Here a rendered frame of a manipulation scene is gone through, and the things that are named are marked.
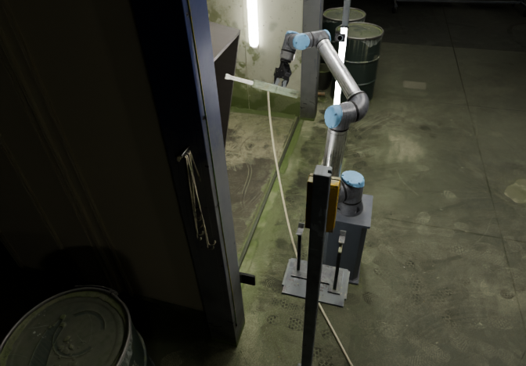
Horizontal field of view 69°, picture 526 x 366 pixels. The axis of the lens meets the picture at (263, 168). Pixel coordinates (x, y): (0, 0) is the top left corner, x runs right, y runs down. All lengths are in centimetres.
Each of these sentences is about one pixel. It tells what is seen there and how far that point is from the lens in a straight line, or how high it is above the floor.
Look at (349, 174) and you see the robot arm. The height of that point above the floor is 91.
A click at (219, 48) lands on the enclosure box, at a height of 164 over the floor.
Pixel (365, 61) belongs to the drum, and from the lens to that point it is 486.
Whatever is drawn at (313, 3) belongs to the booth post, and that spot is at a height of 137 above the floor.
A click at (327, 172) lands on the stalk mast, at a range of 134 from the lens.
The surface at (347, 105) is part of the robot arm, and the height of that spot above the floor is 149.
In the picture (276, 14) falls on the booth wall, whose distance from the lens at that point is 429.
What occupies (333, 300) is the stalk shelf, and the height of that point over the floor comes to 79.
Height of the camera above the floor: 249
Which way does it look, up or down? 39 degrees down
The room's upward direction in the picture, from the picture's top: 2 degrees counter-clockwise
